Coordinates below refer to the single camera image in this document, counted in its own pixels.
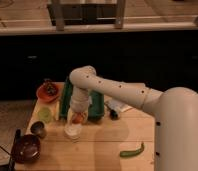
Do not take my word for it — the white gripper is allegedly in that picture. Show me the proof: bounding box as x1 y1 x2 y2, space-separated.
67 99 89 126

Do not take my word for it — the small orange apple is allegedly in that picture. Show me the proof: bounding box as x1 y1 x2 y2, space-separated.
72 114 84 124

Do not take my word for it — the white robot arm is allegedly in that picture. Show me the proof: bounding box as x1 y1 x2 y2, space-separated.
69 66 198 171

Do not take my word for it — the white paper cup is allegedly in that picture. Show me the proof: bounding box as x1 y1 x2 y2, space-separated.
64 124 82 139

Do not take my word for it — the light green cup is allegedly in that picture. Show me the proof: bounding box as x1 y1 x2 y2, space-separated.
37 107 52 123

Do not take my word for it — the small metal cup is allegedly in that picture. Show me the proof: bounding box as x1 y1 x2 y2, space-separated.
30 121 47 138

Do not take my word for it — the green plastic tray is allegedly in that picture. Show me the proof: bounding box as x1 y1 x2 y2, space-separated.
59 78 104 121

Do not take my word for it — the white paper packet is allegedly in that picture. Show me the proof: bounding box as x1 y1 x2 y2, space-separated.
105 99 131 113

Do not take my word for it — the dark pine cone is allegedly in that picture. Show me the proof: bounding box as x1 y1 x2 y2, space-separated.
44 79 58 96

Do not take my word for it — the orange plate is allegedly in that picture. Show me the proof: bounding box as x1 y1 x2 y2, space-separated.
36 83 60 103

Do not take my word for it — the dark brown bowl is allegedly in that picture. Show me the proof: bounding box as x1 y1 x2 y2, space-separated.
11 134 41 164

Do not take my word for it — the green chili pepper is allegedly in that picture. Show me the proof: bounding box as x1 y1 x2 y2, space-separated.
119 142 145 158

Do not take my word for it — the black spoon handle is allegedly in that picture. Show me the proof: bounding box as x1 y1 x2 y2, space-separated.
9 128 22 171

